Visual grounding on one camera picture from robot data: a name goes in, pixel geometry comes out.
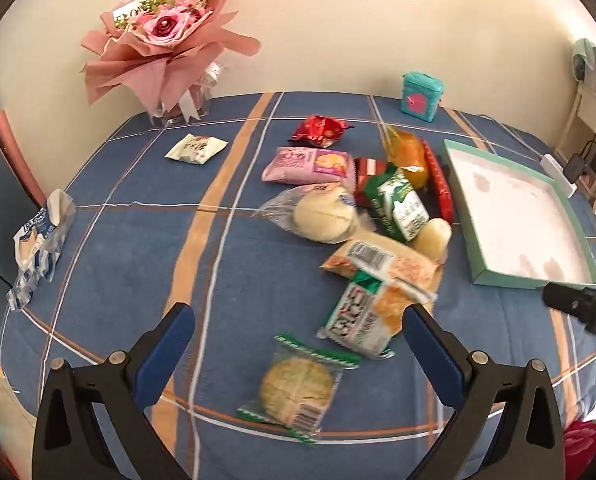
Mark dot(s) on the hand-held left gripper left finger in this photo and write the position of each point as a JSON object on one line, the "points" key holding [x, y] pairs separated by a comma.
{"points": [[165, 350]]}

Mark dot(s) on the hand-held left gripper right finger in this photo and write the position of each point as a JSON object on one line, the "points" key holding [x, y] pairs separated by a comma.
{"points": [[433, 350]]}

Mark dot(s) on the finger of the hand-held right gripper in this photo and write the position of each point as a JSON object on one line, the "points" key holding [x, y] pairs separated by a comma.
{"points": [[563, 299]]}

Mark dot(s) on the green white cracker packet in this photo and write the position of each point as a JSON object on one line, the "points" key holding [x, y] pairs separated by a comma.
{"points": [[363, 317]]}

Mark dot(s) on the white tray with green rim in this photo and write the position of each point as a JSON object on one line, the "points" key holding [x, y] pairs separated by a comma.
{"points": [[518, 215]]}

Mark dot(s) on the orange beige biscuit packet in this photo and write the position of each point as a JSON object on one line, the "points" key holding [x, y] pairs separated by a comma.
{"points": [[378, 260]]}

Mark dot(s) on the yellow jelly cup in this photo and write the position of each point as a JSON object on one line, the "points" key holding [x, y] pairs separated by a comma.
{"points": [[432, 237]]}

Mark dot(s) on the round cookie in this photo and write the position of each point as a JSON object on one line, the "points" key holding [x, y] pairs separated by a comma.
{"points": [[295, 387]]}

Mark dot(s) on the green white snack pouch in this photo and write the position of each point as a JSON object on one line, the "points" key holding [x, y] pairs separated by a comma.
{"points": [[400, 207]]}

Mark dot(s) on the long red gold-framed packet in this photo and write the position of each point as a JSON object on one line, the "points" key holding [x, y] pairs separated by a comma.
{"points": [[439, 185]]}

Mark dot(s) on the round bun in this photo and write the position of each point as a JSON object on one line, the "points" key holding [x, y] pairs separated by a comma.
{"points": [[323, 215]]}

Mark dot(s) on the red packet with white stripe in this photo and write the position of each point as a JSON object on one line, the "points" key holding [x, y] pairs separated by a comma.
{"points": [[369, 175]]}

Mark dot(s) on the orange bread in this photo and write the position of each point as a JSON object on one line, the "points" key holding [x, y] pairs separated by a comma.
{"points": [[405, 152]]}

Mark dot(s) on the pink cake roll packet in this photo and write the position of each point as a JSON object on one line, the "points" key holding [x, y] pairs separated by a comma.
{"points": [[303, 165]]}

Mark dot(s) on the blue plaid cloth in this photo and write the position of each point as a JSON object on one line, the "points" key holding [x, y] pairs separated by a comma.
{"points": [[127, 260]]}

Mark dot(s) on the red floral cloth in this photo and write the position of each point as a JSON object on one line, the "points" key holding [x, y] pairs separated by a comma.
{"points": [[583, 442]]}

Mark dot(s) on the white power strip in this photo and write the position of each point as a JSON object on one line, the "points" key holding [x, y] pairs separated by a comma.
{"points": [[553, 167]]}

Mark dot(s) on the black charger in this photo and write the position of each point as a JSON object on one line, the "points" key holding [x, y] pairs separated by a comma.
{"points": [[575, 167]]}

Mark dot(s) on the blue white plastic bag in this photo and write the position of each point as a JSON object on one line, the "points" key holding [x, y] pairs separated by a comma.
{"points": [[37, 240]]}

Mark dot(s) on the white wooden shelf unit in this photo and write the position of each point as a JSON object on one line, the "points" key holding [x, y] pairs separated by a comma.
{"points": [[585, 120]]}

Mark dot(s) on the small white snack packet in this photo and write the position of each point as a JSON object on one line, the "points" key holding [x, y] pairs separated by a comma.
{"points": [[195, 149]]}

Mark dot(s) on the green cloth bundle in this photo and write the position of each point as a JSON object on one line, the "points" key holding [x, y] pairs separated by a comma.
{"points": [[583, 60]]}

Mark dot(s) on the teal toy box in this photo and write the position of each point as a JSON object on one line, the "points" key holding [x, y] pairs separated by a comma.
{"points": [[420, 97]]}

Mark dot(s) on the small crinkled red snack packet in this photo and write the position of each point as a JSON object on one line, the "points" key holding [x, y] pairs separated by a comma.
{"points": [[320, 129]]}

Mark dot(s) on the pink flower bouquet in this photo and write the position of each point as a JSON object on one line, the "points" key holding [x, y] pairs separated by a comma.
{"points": [[162, 35]]}

